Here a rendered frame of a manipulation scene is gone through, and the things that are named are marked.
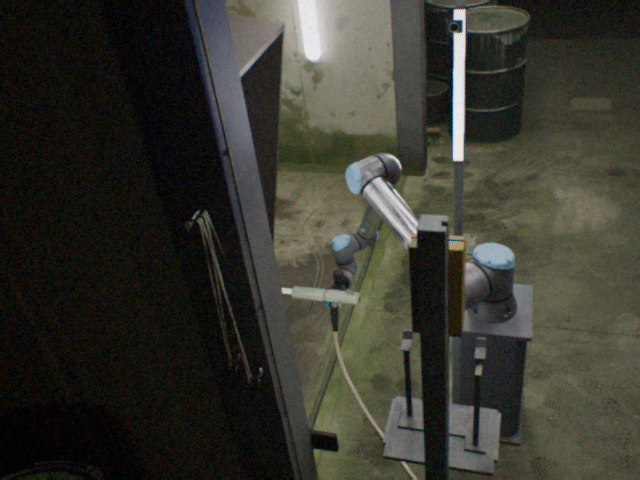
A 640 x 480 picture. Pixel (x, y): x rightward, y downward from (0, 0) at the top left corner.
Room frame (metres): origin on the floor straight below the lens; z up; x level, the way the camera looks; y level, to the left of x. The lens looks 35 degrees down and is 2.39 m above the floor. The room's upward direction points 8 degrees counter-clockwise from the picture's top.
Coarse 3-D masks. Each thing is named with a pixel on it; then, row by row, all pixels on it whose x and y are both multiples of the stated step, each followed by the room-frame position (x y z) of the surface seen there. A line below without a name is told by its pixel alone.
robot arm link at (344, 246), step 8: (336, 240) 2.49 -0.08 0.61; (344, 240) 2.47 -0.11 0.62; (352, 240) 2.49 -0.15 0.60; (336, 248) 2.45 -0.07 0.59; (344, 248) 2.45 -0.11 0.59; (352, 248) 2.46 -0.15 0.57; (336, 256) 2.46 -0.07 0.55; (344, 256) 2.44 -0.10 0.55; (352, 256) 2.46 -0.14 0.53; (344, 264) 2.43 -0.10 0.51
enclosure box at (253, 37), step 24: (240, 24) 2.54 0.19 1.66; (264, 24) 2.55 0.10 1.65; (240, 48) 2.30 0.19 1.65; (264, 48) 2.35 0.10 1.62; (240, 72) 2.11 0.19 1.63; (264, 72) 2.63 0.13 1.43; (264, 96) 2.63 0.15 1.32; (264, 120) 2.64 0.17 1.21; (264, 144) 2.64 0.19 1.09; (264, 168) 2.65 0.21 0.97; (264, 192) 2.66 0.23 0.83
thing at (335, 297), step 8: (296, 288) 2.24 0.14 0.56; (304, 288) 2.24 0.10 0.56; (312, 288) 2.23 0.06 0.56; (296, 296) 2.22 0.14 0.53; (304, 296) 2.20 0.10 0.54; (312, 296) 2.19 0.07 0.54; (320, 296) 2.18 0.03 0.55; (328, 296) 2.17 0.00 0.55; (336, 296) 2.16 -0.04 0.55; (344, 296) 2.15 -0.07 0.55; (352, 296) 2.14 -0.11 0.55; (336, 304) 2.15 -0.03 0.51; (352, 304) 2.13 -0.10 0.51; (336, 312) 2.16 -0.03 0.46; (336, 320) 2.16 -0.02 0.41; (336, 328) 2.16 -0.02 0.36
